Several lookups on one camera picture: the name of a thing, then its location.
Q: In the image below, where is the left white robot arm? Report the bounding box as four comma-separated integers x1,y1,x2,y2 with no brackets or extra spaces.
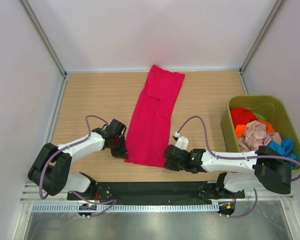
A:
28,128,128,200

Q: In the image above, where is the beige pink t shirt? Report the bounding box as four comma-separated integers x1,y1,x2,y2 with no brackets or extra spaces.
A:
237,120,283,152

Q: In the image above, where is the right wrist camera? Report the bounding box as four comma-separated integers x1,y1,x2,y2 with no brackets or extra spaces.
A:
173,132,189,150

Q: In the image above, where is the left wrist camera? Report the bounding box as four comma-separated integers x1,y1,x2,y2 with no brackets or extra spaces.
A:
102,119,127,138

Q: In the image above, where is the left aluminium corner post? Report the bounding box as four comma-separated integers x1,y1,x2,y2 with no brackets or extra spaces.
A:
19,0,67,79

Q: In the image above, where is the magenta red t shirt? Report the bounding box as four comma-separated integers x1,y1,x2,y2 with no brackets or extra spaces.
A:
124,65,185,168

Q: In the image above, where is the blue t shirt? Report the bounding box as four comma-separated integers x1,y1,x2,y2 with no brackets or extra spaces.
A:
268,138,298,161

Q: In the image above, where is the white slotted cable duct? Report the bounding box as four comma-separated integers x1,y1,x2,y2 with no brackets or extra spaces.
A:
31,202,219,213

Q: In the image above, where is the olive green plastic bin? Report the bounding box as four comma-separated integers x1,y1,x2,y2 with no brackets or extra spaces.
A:
221,95,300,163

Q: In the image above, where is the aluminium frame rail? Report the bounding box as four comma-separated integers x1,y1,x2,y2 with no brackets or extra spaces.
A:
19,180,295,204

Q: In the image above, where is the red t shirt in bin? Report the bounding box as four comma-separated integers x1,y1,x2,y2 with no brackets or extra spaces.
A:
230,107,258,127

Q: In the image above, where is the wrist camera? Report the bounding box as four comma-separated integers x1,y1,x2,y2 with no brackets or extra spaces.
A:
173,132,189,150
102,119,127,138

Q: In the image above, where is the right aluminium corner post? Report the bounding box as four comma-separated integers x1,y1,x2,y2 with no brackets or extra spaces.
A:
238,0,287,76

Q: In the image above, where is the orange t shirt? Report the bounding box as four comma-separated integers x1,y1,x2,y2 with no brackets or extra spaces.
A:
234,120,275,139

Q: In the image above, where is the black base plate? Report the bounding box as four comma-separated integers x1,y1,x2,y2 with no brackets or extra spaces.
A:
79,181,245,201

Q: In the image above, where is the aluminium corner post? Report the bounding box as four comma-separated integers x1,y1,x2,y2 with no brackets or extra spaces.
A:
19,0,67,79
238,0,287,76

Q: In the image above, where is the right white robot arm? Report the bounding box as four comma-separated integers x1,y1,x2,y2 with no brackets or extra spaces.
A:
163,145,293,198

